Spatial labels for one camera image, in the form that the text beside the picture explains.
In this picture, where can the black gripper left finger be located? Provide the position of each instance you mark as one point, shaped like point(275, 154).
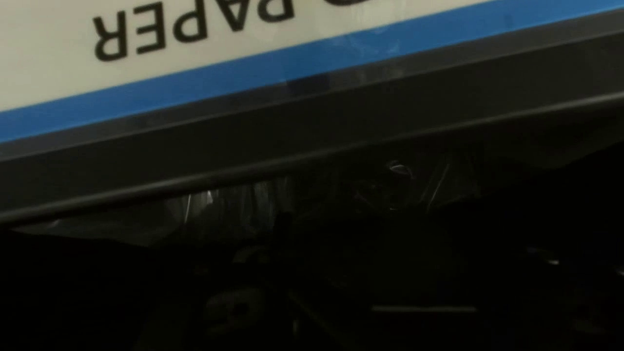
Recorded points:
point(226, 312)

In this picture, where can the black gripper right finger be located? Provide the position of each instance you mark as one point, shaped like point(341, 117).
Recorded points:
point(552, 304)

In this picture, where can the black plastic bin liner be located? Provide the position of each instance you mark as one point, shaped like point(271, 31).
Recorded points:
point(324, 195)

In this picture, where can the black recycling bin cabinet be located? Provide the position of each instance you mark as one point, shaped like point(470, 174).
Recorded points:
point(390, 109)

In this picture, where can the blue label with down arrow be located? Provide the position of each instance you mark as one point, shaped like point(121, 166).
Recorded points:
point(195, 70)

